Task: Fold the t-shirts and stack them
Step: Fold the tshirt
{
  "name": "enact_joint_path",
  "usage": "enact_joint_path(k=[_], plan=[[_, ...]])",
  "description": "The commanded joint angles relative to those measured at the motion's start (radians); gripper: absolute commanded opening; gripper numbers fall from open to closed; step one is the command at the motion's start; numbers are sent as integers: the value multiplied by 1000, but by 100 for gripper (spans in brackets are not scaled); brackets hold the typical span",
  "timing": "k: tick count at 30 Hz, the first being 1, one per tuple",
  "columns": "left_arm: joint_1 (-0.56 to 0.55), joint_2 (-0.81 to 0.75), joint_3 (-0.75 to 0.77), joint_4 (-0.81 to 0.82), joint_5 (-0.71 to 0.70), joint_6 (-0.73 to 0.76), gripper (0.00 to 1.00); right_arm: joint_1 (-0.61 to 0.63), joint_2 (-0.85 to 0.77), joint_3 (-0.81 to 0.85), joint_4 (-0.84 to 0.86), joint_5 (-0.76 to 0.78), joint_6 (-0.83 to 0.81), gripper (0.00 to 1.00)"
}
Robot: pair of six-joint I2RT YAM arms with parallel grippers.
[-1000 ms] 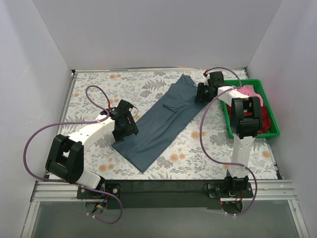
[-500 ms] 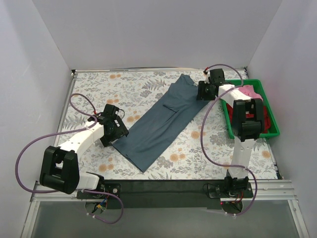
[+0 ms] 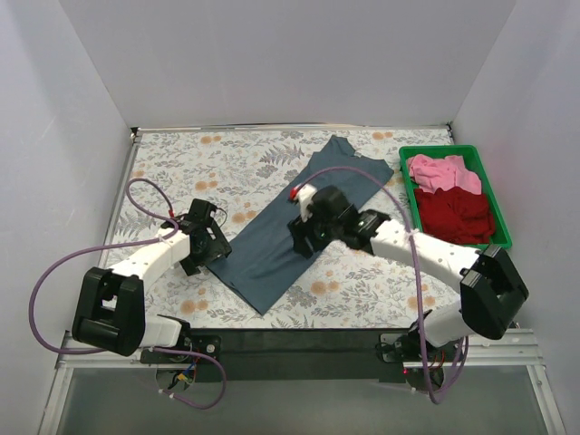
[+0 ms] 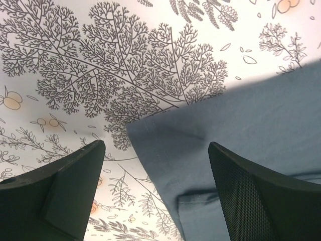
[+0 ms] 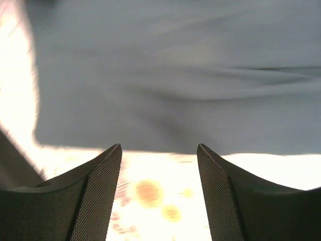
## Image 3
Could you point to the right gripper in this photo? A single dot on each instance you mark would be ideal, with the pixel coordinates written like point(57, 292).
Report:
point(302, 236)

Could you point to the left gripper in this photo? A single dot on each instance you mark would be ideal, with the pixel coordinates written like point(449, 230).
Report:
point(216, 245)

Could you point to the blue grey t shirt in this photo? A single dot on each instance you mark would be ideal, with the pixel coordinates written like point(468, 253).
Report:
point(263, 264)

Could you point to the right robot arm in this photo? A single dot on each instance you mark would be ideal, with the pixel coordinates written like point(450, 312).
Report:
point(491, 290)

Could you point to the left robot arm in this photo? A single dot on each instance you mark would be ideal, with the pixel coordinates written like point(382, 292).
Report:
point(111, 314)

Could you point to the floral table mat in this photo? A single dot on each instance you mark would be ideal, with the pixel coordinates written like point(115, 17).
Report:
point(241, 171)

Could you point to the pink t shirt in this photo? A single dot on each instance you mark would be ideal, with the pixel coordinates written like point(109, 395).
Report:
point(447, 173)

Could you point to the red t shirt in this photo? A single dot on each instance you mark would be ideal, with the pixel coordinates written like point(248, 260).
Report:
point(456, 216)

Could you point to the green plastic bin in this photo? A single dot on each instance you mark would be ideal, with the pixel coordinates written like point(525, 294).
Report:
point(473, 162)

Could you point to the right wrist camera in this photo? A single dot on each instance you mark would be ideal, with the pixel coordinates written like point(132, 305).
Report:
point(302, 195)

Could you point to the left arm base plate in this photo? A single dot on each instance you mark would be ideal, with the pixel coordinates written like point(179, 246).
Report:
point(206, 344)

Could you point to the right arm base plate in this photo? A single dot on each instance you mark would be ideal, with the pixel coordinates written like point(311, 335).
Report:
point(406, 347)

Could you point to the aluminium frame rail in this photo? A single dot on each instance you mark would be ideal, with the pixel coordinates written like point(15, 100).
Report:
point(307, 382)

